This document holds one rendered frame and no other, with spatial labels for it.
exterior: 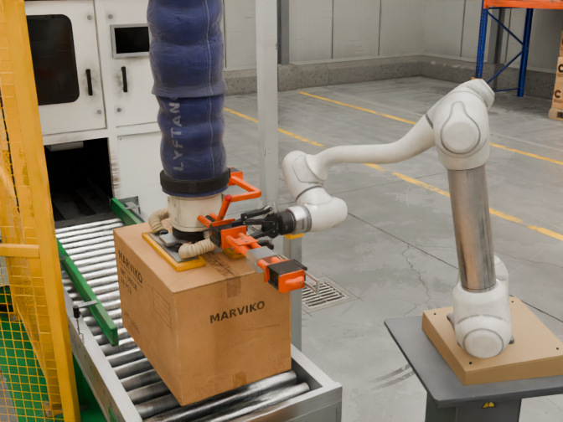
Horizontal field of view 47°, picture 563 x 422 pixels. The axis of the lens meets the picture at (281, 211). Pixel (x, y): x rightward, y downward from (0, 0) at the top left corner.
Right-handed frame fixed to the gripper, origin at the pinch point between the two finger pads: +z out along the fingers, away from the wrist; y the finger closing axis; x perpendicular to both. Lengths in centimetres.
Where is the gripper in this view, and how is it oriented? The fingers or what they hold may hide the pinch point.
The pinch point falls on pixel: (230, 234)
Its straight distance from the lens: 197.3
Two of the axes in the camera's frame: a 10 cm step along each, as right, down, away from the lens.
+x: -5.0, -2.9, 8.2
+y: 0.1, 9.4, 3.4
